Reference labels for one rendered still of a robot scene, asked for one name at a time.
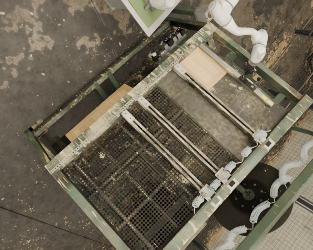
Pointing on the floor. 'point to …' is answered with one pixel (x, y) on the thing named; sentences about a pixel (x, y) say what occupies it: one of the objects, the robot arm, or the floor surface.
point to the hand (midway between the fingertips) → (246, 73)
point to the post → (184, 10)
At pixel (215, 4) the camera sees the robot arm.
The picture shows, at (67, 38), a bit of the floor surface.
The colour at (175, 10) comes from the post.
